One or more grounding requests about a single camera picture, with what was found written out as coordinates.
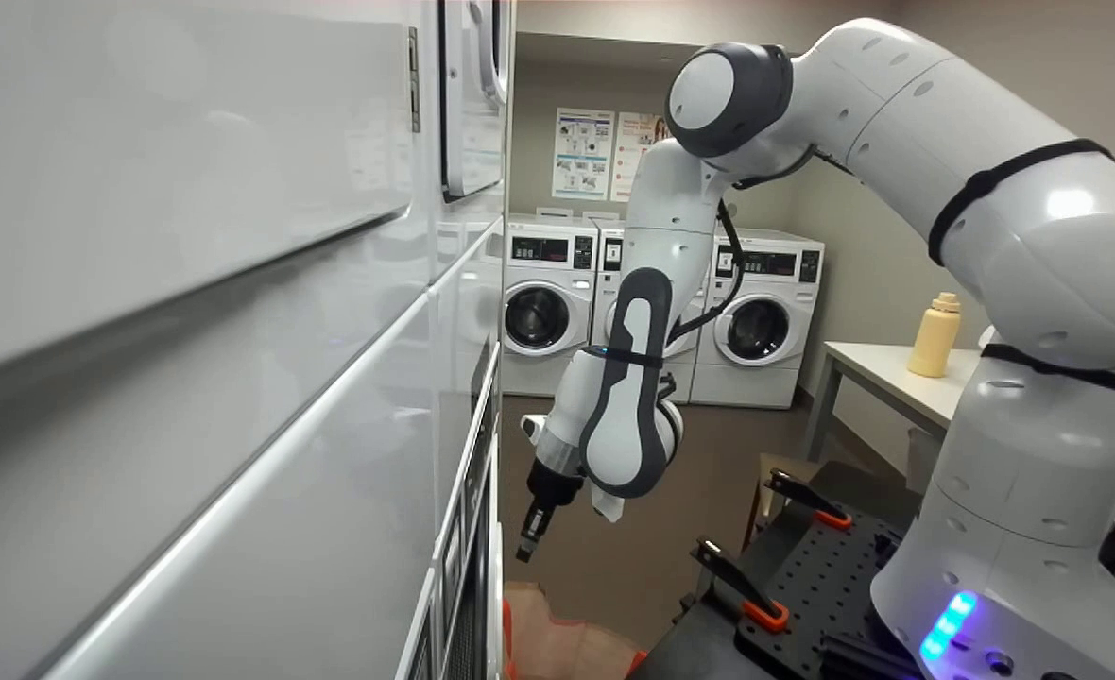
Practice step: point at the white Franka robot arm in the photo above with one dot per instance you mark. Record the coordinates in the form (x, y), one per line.
(1058, 253)

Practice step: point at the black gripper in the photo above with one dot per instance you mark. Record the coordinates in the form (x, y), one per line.
(554, 491)

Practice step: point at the dryer door with window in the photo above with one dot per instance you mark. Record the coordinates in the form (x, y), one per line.
(471, 100)

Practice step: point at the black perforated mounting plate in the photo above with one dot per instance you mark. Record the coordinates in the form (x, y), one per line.
(820, 580)

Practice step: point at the black orange clamp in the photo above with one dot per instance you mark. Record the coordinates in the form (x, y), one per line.
(808, 498)
(738, 582)

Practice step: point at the reddish orange object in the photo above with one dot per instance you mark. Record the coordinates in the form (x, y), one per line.
(559, 643)

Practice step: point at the white wall notice poster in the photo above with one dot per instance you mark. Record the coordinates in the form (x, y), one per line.
(578, 163)

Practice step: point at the yellow plastic bottle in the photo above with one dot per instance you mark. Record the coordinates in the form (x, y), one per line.
(934, 339)

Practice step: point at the white stacked dryer number four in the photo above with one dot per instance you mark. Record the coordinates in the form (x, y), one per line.
(203, 419)

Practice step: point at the white stacked dryer number five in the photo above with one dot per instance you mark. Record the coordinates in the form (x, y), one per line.
(471, 314)

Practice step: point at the white front-load washer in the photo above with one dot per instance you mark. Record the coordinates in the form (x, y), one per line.
(769, 332)
(537, 314)
(609, 253)

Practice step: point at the white folding table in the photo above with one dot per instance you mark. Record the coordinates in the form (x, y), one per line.
(897, 373)

